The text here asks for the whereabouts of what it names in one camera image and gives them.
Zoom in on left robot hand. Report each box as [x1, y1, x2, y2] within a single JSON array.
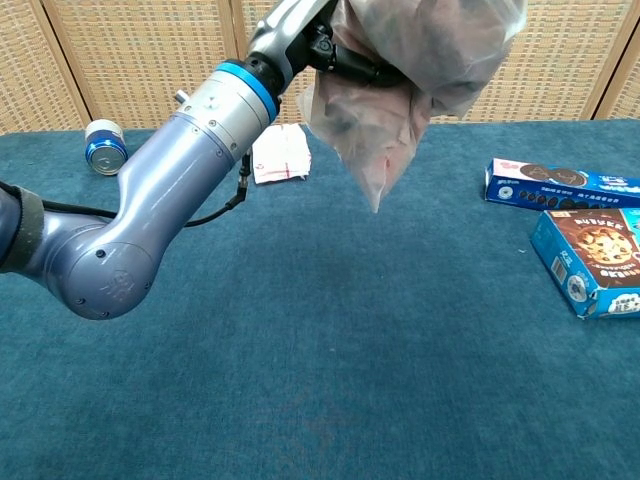
[[247, 0, 416, 96]]

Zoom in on frosted plastic zip bag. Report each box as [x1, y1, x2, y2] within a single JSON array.
[[297, 0, 529, 215]]

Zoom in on white red tissue packet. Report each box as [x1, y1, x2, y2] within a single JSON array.
[[251, 123, 312, 185]]

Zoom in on woven wooden folding screen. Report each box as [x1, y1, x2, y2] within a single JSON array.
[[0, 0, 640, 135]]

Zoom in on blue aluminium drink can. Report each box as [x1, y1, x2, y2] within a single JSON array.
[[84, 119, 130, 177]]

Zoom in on teal carpet table cover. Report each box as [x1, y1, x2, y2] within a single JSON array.
[[0, 118, 640, 480]]

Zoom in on long blue sandwich cookie box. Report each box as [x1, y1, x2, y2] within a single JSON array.
[[482, 157, 640, 211]]

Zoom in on blue chocolate chip cookie box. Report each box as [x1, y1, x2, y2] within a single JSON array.
[[530, 207, 640, 320]]

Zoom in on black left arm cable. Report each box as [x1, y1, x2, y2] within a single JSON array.
[[42, 149, 252, 229]]

